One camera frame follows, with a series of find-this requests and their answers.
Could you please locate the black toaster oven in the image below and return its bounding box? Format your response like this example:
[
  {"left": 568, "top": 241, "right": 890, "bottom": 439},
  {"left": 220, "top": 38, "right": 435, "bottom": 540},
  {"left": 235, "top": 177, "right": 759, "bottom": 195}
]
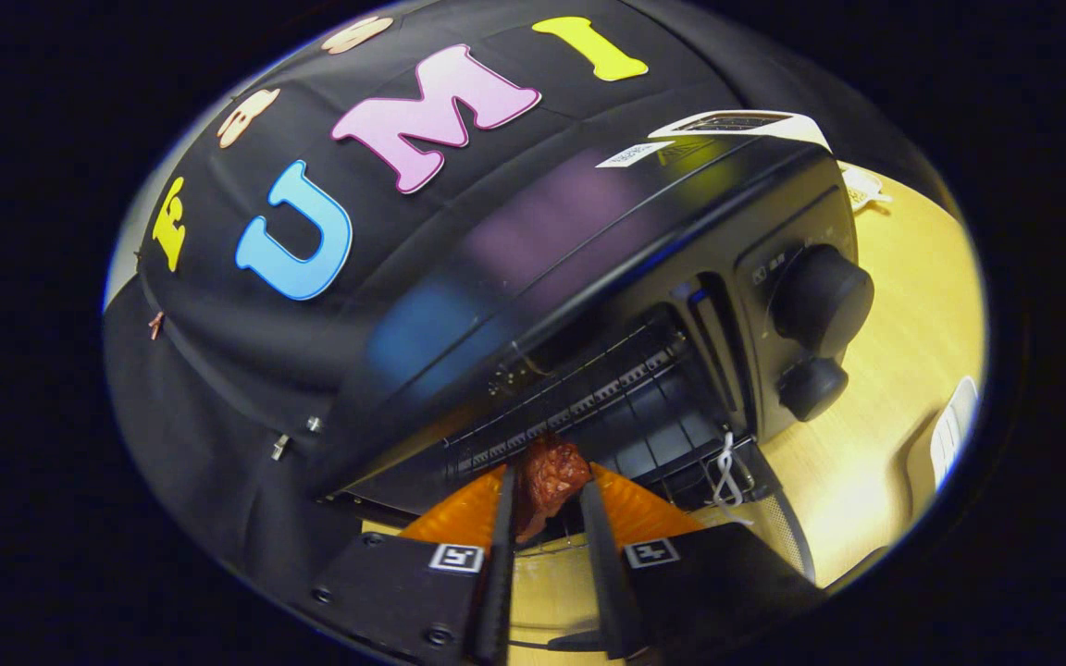
[{"left": 316, "top": 137, "right": 876, "bottom": 593}]

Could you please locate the white toaster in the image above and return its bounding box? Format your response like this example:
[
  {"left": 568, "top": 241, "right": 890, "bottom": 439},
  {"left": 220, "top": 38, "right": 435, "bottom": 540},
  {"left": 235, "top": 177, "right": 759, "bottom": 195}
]
[{"left": 649, "top": 109, "right": 832, "bottom": 154}]

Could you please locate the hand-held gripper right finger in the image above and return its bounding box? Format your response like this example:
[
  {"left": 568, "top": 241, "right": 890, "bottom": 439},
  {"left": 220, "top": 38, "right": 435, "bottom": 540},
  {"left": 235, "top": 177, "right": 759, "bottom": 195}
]
[{"left": 579, "top": 462, "right": 825, "bottom": 660}]

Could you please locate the reddish brown meat piece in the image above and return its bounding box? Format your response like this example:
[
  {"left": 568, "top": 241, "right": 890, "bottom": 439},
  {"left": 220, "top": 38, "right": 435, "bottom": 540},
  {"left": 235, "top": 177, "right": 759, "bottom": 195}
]
[{"left": 514, "top": 433, "right": 592, "bottom": 545}]

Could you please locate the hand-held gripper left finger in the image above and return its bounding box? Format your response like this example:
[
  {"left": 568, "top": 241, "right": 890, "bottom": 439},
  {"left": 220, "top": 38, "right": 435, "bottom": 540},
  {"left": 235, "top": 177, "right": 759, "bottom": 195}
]
[{"left": 311, "top": 465, "right": 517, "bottom": 666}]

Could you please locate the white ridged plate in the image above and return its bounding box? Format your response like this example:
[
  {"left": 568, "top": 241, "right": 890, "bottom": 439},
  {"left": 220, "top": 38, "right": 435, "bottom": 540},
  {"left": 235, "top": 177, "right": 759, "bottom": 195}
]
[{"left": 903, "top": 375, "right": 980, "bottom": 491}]

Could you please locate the black backdrop cloth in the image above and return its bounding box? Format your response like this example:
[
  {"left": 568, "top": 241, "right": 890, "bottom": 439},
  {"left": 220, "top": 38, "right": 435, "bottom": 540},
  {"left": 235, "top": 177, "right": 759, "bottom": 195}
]
[{"left": 103, "top": 0, "right": 775, "bottom": 593}]

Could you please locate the white divided bean dish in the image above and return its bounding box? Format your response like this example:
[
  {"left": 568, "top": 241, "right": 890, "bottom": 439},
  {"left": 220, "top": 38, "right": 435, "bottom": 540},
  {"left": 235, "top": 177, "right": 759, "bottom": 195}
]
[{"left": 843, "top": 165, "right": 893, "bottom": 214}]

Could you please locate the white string tie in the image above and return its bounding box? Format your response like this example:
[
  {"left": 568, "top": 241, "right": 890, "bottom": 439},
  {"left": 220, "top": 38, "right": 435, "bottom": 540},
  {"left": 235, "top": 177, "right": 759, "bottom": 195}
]
[{"left": 712, "top": 431, "right": 756, "bottom": 528}]

